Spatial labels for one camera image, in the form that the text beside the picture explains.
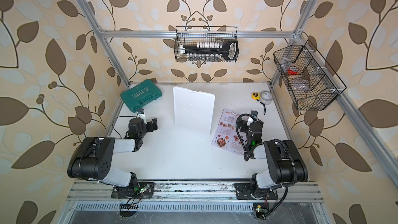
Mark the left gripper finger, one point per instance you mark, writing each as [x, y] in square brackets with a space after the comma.
[152, 125]
[140, 113]

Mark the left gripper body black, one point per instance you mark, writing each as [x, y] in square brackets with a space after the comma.
[147, 125]

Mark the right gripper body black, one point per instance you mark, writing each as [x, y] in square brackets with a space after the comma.
[249, 125]

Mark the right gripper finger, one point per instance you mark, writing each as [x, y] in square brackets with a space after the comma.
[254, 115]
[249, 121]

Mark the restaurant menu sheet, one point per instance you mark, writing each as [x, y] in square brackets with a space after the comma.
[226, 136]

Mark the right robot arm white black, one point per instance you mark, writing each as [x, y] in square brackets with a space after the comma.
[285, 166]

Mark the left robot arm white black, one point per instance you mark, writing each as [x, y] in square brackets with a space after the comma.
[92, 161]

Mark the green tool case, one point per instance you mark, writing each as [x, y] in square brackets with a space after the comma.
[141, 95]

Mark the yellow tape measure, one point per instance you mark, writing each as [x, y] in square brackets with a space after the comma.
[255, 96]

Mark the clear plastic container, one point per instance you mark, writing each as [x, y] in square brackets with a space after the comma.
[300, 84]

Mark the red lidded container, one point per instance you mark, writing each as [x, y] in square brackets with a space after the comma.
[293, 70]

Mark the black socket holder set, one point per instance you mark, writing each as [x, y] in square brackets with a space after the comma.
[220, 50]

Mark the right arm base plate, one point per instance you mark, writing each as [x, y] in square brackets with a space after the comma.
[247, 191]

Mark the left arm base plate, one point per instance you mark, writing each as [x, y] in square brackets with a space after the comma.
[142, 188]

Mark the black wire basket right wall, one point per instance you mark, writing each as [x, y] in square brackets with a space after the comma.
[326, 84]

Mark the black wire basket wall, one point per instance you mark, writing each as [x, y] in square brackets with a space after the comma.
[326, 84]
[186, 35]

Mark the aluminium mounting rail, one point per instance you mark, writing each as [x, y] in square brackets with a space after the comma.
[191, 191]

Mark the black wire basket back wall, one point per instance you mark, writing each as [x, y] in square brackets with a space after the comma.
[186, 35]

